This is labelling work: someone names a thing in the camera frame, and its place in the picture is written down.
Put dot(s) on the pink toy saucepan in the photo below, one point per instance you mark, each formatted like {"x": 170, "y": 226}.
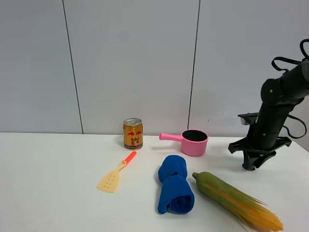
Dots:
{"x": 193, "y": 142}

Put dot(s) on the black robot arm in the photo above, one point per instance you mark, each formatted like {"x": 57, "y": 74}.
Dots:
{"x": 279, "y": 97}

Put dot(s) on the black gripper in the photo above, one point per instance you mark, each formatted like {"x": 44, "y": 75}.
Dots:
{"x": 256, "y": 143}

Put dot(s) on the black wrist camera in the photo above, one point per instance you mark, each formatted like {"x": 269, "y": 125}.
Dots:
{"x": 248, "y": 119}

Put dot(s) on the gold red bull can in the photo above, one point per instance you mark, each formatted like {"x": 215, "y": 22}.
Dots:
{"x": 133, "y": 133}

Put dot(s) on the toy corn cob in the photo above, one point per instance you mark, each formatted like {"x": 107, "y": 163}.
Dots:
{"x": 246, "y": 208}

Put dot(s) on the rolled blue towel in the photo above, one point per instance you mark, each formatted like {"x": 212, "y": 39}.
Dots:
{"x": 176, "y": 194}

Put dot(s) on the yellow spatula orange handle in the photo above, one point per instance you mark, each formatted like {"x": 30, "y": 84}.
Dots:
{"x": 110, "y": 182}

